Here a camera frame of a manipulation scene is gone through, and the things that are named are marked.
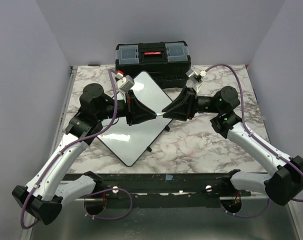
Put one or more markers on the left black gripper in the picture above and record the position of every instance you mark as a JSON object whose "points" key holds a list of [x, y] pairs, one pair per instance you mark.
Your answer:
{"points": [[136, 111]]}

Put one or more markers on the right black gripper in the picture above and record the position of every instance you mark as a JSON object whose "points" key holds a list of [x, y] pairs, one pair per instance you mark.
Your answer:
{"points": [[183, 107]]}

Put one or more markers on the white whiteboard marker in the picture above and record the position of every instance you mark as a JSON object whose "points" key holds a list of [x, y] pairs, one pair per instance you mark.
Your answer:
{"points": [[159, 114]]}

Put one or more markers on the white whiteboard black frame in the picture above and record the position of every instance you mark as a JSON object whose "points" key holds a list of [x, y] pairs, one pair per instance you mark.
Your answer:
{"points": [[128, 143]]}

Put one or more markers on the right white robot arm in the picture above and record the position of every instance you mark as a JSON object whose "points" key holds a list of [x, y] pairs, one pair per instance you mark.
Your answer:
{"points": [[283, 178]]}

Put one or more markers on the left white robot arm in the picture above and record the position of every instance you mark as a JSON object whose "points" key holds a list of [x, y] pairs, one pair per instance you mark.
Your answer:
{"points": [[43, 197]]}

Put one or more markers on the black plastic toolbox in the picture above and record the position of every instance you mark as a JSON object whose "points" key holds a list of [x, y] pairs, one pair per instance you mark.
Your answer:
{"points": [[166, 62]]}

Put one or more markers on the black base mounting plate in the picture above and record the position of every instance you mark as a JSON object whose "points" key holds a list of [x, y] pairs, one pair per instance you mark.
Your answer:
{"points": [[163, 190]]}

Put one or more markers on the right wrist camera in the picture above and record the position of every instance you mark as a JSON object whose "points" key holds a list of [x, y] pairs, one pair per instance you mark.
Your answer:
{"points": [[195, 79]]}

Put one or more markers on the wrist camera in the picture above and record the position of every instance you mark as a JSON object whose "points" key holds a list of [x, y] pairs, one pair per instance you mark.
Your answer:
{"points": [[124, 82], [195, 79]]}

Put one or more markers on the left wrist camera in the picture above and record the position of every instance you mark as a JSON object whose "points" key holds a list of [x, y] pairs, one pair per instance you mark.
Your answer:
{"points": [[124, 82]]}

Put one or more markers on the aluminium side rail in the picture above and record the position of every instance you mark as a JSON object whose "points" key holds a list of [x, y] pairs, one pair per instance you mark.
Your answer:
{"points": [[28, 219]]}

